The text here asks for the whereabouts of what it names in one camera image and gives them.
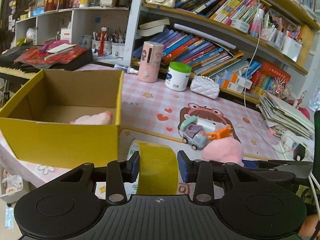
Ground red boxed book set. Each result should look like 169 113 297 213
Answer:
249 61 291 95

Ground stack of papers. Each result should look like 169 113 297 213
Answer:
257 93 315 139

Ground pink round plush toy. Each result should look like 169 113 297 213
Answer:
202 138 244 166

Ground black electronic keyboard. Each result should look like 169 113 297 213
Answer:
1 44 93 83

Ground white cubby shelf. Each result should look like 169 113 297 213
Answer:
15 7 130 45

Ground purple toy car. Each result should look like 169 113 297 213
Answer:
181 124 208 150

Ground yellow cardboard box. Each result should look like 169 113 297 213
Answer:
1 69 124 168

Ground yellow tape roll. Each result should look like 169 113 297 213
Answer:
124 140 179 197

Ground white quilted purse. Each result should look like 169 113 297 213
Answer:
190 75 220 100

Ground white charger block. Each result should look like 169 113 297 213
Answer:
197 118 216 133

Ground orange hair claw clip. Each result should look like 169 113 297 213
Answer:
206 125 233 140

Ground red paper packets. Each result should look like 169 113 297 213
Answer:
14 45 92 66

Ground white jar green lid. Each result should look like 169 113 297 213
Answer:
165 62 191 92

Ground orange white medicine box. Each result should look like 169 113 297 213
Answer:
214 70 252 94

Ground pink plush toy in box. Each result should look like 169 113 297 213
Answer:
70 111 113 125

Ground person's right hand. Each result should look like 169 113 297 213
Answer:
298 214 319 237

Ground pink cylindrical humidifier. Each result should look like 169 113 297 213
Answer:
138 41 164 83

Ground white charging cable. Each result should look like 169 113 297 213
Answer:
243 0 276 136

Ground wooden bookshelf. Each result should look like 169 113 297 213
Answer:
139 0 319 104

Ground white pen holder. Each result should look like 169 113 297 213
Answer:
92 40 125 58

